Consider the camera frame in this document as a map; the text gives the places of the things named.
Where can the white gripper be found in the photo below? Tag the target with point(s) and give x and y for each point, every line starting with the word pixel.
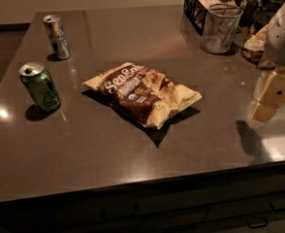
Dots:
pixel 282 38

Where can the brown cream chip bag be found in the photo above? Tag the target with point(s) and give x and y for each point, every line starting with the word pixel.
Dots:
pixel 145 95

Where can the brown snack bag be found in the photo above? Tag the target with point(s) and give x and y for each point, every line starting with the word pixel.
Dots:
pixel 254 46

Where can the silver slim can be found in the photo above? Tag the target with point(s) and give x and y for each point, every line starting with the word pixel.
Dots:
pixel 56 33

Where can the green soda can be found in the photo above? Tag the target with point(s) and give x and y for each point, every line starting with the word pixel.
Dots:
pixel 36 78

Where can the wire mesh cup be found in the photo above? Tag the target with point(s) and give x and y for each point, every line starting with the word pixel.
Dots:
pixel 220 29

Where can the black wire basket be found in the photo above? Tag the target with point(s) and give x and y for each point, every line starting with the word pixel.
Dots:
pixel 196 10

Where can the black drawer handle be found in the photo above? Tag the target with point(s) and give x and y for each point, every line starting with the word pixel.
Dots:
pixel 255 223

